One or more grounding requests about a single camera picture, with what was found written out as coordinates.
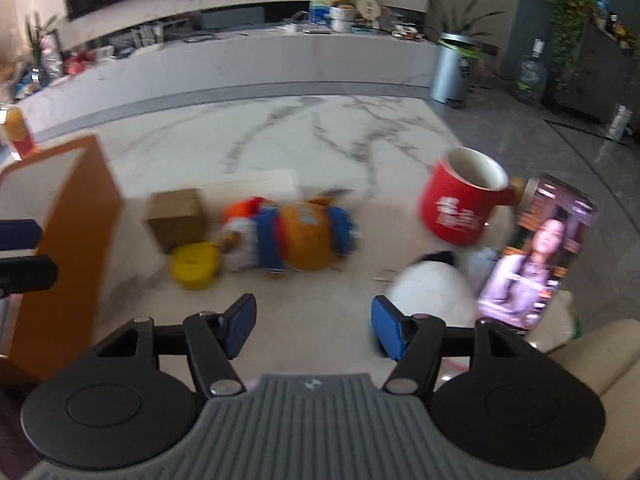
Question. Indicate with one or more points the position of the trailing green pothos plant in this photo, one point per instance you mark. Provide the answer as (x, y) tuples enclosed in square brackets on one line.
[(565, 20)]

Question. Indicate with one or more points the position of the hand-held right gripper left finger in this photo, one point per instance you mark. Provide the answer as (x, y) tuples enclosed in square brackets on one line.
[(240, 325)]

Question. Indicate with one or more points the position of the white wifi router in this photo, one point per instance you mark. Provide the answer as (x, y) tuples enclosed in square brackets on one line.
[(147, 36)]

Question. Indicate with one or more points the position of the clear water jug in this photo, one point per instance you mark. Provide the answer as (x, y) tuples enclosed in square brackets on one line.
[(531, 75)]

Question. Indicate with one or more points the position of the white carton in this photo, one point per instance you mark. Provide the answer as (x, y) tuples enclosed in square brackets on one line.
[(620, 122)]

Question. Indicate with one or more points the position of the white marble television console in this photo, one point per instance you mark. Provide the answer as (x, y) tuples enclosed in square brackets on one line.
[(250, 65)]

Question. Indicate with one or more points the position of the round wooden fan sign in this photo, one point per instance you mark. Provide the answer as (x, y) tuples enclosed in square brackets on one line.
[(367, 10)]

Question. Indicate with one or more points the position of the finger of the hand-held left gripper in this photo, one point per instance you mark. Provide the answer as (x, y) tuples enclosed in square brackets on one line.
[(20, 233), (30, 271)]

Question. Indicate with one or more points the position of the orange cardboard box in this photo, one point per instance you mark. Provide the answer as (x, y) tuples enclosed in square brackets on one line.
[(65, 250)]

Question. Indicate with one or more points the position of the orchid plant blue vase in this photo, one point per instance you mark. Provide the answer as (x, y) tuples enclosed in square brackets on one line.
[(45, 55)]

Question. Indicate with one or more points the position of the small brown box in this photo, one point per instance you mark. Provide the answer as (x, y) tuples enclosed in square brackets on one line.
[(177, 220)]

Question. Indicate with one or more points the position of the orange white knitted doll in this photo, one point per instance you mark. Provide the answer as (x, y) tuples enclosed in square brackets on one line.
[(242, 232)]

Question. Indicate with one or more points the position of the green picture board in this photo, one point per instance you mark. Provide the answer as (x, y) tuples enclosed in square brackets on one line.
[(320, 7)]

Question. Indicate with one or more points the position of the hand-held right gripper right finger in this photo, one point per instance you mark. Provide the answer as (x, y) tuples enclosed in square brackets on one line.
[(390, 327)]

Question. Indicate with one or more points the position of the white box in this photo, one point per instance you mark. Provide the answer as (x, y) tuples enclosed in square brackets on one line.
[(265, 182)]

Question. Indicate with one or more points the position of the white black penguin plush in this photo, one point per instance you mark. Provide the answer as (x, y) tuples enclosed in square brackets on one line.
[(435, 295)]

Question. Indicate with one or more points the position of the long-leaf potted plant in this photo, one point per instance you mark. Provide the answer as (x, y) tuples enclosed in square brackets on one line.
[(462, 25)]

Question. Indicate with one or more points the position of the white patterned pot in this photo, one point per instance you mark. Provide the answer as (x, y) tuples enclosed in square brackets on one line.
[(343, 21)]

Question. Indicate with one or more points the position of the beige sofa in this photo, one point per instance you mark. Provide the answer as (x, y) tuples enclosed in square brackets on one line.
[(610, 360)]

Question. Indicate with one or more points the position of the silver trash bin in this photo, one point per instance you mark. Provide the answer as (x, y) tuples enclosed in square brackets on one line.
[(450, 70)]

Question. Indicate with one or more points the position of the pale blue bottle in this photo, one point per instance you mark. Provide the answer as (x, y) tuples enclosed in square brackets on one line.
[(602, 10)]

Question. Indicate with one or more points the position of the black white cow toy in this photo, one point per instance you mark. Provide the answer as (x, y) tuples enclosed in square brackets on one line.
[(407, 32)]

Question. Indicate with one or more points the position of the grey cabinet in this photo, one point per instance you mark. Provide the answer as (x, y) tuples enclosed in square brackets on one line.
[(600, 80)]

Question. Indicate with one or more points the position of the red ceramic mug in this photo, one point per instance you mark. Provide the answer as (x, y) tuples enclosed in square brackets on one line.
[(460, 205)]

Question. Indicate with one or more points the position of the blue orange plush toy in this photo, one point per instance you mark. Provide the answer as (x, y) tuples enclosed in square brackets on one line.
[(305, 235)]

